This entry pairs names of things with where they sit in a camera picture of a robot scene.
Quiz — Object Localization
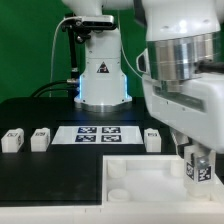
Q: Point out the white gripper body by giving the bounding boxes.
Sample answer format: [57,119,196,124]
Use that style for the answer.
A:
[142,73,224,153]

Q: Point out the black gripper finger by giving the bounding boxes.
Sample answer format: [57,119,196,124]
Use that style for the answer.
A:
[170,128,189,157]
[196,146,215,170]

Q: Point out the white square table top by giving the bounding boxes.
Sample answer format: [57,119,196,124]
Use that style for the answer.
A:
[101,154,224,205]

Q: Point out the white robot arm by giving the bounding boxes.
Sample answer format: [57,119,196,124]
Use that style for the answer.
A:
[62,0,224,153]

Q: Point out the white sheet with fiducial markers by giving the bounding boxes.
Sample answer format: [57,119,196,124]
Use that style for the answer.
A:
[52,126,143,145]

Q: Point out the white obstacle fence rail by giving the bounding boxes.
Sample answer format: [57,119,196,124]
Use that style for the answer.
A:
[0,203,224,224]

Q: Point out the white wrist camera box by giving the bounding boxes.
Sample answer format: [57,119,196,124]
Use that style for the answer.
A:
[136,49,148,74]

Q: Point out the black base cables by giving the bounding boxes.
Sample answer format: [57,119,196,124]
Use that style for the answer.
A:
[29,79,80,98]

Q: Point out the black camera on stand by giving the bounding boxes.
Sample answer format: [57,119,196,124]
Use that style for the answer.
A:
[61,13,117,94]

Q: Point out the white camera cable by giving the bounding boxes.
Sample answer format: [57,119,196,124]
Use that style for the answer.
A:
[49,9,144,98]

